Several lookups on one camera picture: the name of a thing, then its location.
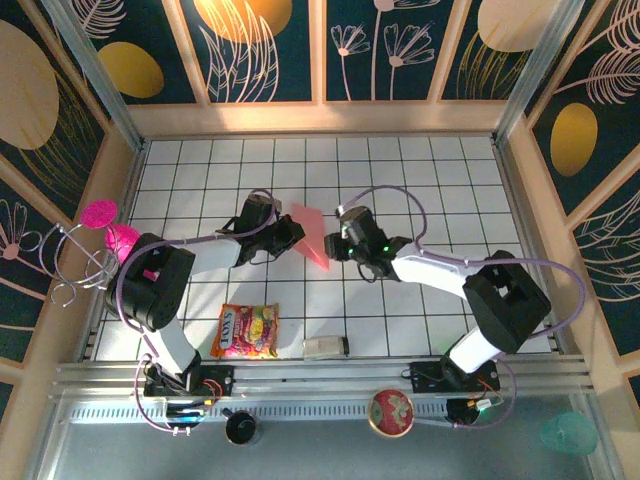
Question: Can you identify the pink cloth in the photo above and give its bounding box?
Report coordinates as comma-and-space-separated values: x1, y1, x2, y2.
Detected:
290, 202, 331, 273

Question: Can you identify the orange candy bag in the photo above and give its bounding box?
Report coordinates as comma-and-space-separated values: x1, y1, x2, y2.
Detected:
210, 302, 280, 360

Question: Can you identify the clear jar with black lid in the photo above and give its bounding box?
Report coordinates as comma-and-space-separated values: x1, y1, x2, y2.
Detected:
302, 335, 350, 361

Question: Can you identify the round magenta fuzzy ball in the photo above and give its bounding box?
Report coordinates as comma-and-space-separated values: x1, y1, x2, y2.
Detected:
103, 223, 144, 264

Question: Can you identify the flat magenta fuzzy disc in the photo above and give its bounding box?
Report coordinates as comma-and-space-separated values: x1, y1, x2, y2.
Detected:
81, 198, 119, 230

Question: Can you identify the red strawberry bowl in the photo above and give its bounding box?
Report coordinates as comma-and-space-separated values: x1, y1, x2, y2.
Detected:
367, 388, 415, 439

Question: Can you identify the black mug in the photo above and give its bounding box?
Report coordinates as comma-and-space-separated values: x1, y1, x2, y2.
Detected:
221, 407, 261, 446

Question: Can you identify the small electronics board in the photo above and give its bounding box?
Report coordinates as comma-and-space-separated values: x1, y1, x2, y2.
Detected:
446, 394, 506, 426
164, 397, 211, 426

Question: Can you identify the green plastic cup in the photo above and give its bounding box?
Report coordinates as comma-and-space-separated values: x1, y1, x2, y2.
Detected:
539, 412, 599, 456

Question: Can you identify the aluminium mounting rail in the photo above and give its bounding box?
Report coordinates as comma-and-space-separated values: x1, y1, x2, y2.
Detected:
49, 354, 594, 401

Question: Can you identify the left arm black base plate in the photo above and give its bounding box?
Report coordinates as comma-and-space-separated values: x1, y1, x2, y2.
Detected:
143, 364, 236, 399

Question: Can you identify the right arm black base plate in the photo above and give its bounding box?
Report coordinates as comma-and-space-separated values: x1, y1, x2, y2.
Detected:
399, 360, 500, 394

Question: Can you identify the slotted grey cable tray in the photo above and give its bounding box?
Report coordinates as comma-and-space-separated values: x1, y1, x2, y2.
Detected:
67, 399, 451, 425

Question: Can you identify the silver wire rack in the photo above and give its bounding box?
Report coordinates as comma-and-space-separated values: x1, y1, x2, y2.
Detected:
38, 222, 131, 306

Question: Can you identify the aluminium frame post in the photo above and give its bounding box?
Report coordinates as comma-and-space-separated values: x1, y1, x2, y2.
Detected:
42, 0, 146, 151
492, 0, 584, 144

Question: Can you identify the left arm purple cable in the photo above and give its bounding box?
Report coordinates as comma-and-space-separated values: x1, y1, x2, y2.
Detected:
114, 188, 281, 435

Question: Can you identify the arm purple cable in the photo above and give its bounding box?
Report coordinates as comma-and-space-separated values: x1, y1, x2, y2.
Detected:
335, 185, 586, 431
114, 188, 281, 435

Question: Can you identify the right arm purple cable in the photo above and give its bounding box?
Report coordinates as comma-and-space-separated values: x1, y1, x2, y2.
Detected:
335, 185, 586, 431

